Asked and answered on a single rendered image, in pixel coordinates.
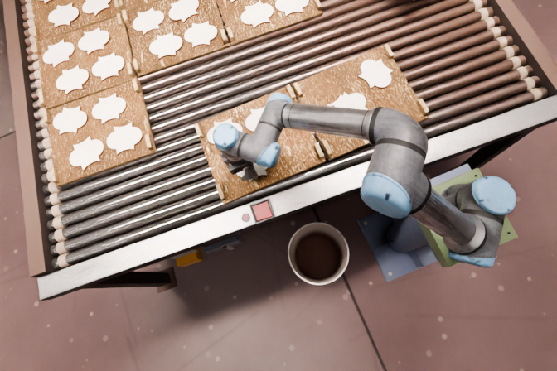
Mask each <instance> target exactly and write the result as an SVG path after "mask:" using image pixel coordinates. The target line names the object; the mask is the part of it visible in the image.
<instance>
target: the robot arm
mask: <svg viewBox="0 0 557 371"><path fill-rule="evenodd" d="M283 128H292V129H298V130H303V131H309V132H315V133H326V134H331V135H337V136H342V137H352V138H358V139H363V140H368V142H369V143H370V144H371V145H375V149H374V151H373V154H372V157H371V160H370V163H369V166H368V168H367V171H366V174H365V176H364V177H363V180H362V186H361V198H362V200H363V201H364V202H365V203H366V204H367V205H368V206H369V207H371V208H372V209H373V210H375V211H379V212H380V213H381V214H384V215H386V216H389V217H392V218H397V219H402V218H405V217H406V216H409V215H410V216H411V217H413V218H414V219H416V220H418V221H419V222H420V223H421V224H423V225H425V226H426V227H428V228H429V229H431V230H433V231H434V232H435V233H436V234H438V235H439V236H441V237H442V238H443V241H444V243H445V244H446V246H447V247H448V248H449V250H448V256H449V257H450V258H451V259H454V260H457V261H459V262H463V263H468V264H472V265H475V266H479V267H486V268H490V267H492V266H493V265H494V262H495V259H496V253H497V249H498V245H499V242H500V238H501V231H502V228H503V224H504V219H505V216H506V214H509V213H510V212H511V211H512V210H513V209H514V208H515V206H516V193H515V191H514V189H512V187H511V185H510V184H509V183H508V182H507V181H505V180H503V179H502V178H500V177H497V176H484V177H480V178H478V179H476V180H475V181H473V182H471V183H469V184H456V185H451V186H449V188H447V189H446V190H444V192H443V193H442V194H441V195H440V194H439V193H438V192H436V191H435V190H434V189H432V184H431V181H430V179H429V178H428V177H427V176H426V175H425V174H424V173H423V172H422V170H423V167H424V162H425V159H426V156H427V154H428V149H429V144H428V139H427V136H426V134H425V132H424V130H423V129H422V128H421V127H420V125H419V124H418V123H417V122H416V121H415V120H414V119H412V118H411V117H410V116H409V115H407V114H405V113H402V112H400V111H399V110H396V109H392V108H384V107H376V108H374V109H373V110H365V109H357V108H340V107H332V106H323V105H315V104H298V103H294V102H293V100H292V99H291V98H290V97H288V96H287V95H286V94H281V93H273V94H271V95H270V97H269V100H268V102H267V103H266V104H265V106H264V111H263V112H262V114H261V117H260V119H259V121H258V124H257V126H256V128H255V130H254V133H253V135H251V134H248V133H245V132H241V131H239V130H238V129H237V128H236V127H234V126H233V125H232V124H230V123H222V124H220V125H218V126H217V127H216V128H215V130H214V131H213V134H212V139H213V142H214V143H215V145H216V147H217V148H218V149H220V154H221V157H222V160H223V162H224V163H225V164H226V167H227V168H229V171H230V172H231V174H232V175H234V174H236V173H239V172H241V171H243V169H244V168H245V174H244V175H243V176H242V177H241V180H242V181H246V180H249V179H256V180H257V179H258V176H259V175H258V174H257V171H256V170H255V169H254V163H256V164H257V165H261V166H266V167H268V168H272V167H274V166H275V165H276V164H277V162H278V160H279V156H280V153H281V146H280V145H279V144H277V142H278V139H279V137H280V134H281V132H282V131H283ZM246 167H247V168H246Z"/></svg>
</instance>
